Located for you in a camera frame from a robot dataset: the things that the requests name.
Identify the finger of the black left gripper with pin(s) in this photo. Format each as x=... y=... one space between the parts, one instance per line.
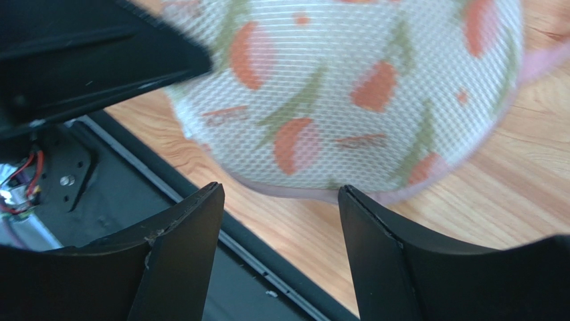
x=63 y=59

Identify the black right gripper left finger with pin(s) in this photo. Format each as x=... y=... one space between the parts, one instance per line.
x=157 y=269

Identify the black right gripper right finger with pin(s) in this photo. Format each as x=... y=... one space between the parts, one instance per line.
x=402 y=270

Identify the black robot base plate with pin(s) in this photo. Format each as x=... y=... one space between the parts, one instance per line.
x=96 y=226

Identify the floral mesh laundry bag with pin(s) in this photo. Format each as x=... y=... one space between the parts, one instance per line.
x=389 y=96

